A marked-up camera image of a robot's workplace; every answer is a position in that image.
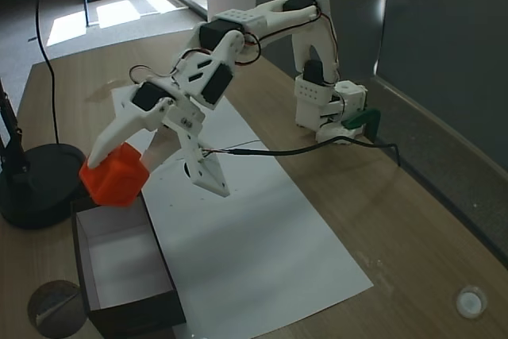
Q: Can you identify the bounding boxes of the brown round table grommet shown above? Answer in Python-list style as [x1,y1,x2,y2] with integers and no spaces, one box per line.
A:
[26,279,87,337]

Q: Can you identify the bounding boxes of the brown cardboard box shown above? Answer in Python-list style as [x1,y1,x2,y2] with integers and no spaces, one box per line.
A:
[70,195,187,338]

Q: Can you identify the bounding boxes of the black stand with round base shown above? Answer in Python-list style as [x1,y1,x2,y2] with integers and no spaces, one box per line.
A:
[0,76,87,229]

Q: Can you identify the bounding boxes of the orange plastic cube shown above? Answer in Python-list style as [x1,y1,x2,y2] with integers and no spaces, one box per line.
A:
[78,142,151,208]

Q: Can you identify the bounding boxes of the white round table grommet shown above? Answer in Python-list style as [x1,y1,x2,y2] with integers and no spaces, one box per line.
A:
[455,285,488,319]

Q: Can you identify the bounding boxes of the black camera cable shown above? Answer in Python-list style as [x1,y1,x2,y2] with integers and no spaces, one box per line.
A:
[200,136,402,168]

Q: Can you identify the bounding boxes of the green table clamp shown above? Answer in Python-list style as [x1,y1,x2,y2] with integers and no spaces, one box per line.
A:
[341,108,382,144]

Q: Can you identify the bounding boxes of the black hanging power cable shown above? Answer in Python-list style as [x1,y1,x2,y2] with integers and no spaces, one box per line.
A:
[34,0,61,146]

